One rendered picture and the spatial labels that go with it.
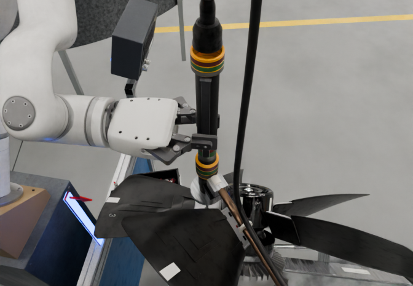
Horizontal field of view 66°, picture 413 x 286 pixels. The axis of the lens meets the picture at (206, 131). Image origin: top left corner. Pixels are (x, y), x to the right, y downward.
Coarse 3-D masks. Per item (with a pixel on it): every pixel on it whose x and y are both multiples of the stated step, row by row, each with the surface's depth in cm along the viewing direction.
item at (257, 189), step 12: (228, 192) 73; (240, 192) 71; (252, 192) 73; (264, 192) 77; (252, 204) 70; (264, 204) 71; (252, 216) 70; (264, 216) 71; (264, 240) 72; (252, 252) 69
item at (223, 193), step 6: (222, 192) 57; (222, 198) 57; (228, 198) 56; (228, 204) 56; (234, 204) 56; (234, 210) 55; (234, 216) 54; (240, 222) 53; (246, 234) 52; (252, 240) 52; (252, 246) 51; (258, 252) 50; (264, 264) 50; (270, 270) 49; (270, 276) 49; (276, 282) 48
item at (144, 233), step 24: (144, 216) 53; (168, 216) 55; (192, 216) 59; (216, 216) 62; (144, 240) 48; (168, 240) 50; (192, 240) 53; (216, 240) 57; (168, 264) 47; (192, 264) 49; (216, 264) 53; (240, 264) 59
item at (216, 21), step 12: (204, 0) 34; (204, 12) 35; (204, 24) 36; (216, 24) 36; (204, 36) 36; (216, 36) 36; (204, 48) 37; (216, 48) 37; (204, 180) 61; (204, 192) 65
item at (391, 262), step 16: (304, 224) 64; (320, 224) 60; (336, 224) 56; (304, 240) 69; (320, 240) 66; (336, 240) 62; (352, 240) 59; (368, 240) 54; (384, 240) 49; (336, 256) 67; (352, 256) 64; (368, 256) 61; (384, 256) 58; (400, 256) 54; (400, 272) 61
